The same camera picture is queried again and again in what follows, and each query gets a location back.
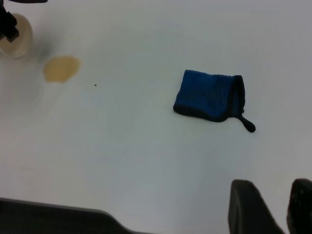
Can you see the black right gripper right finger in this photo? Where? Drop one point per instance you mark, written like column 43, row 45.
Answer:
column 301, row 207

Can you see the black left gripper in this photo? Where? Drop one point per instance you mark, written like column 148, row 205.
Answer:
column 26, row 1

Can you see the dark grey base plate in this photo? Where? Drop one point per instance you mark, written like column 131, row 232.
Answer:
column 48, row 219

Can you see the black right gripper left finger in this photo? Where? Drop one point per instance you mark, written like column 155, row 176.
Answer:
column 246, row 209

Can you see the white paper coffee cup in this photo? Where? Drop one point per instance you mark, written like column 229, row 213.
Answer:
column 24, row 36

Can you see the light brown coffee spill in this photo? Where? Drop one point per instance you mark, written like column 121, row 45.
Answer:
column 61, row 69

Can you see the blue cloth with black trim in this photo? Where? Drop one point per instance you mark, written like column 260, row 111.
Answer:
column 207, row 95

